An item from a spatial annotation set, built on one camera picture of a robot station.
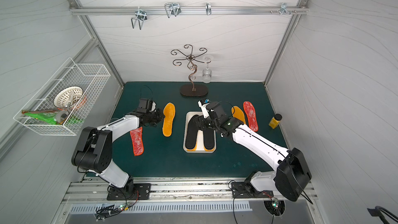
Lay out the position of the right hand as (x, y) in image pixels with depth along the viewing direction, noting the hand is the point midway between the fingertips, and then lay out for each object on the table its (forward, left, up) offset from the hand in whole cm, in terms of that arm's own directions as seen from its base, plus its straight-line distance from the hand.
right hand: (198, 117), depth 80 cm
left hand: (+7, +21, -11) cm, 25 cm away
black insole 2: (-4, -6, -16) cm, 18 cm away
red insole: (-5, +37, -17) cm, 41 cm away
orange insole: (-11, +3, -17) cm, 20 cm away
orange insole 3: (+12, +21, -13) cm, 27 cm away
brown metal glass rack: (+33, +11, -15) cm, 38 cm away
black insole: (-1, +5, -17) cm, 17 cm away
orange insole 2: (-10, -4, -18) cm, 21 cm away
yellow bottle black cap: (+7, -45, -12) cm, 47 cm away
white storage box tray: (-9, -1, -19) cm, 21 cm away
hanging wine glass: (+31, -3, +3) cm, 32 cm away
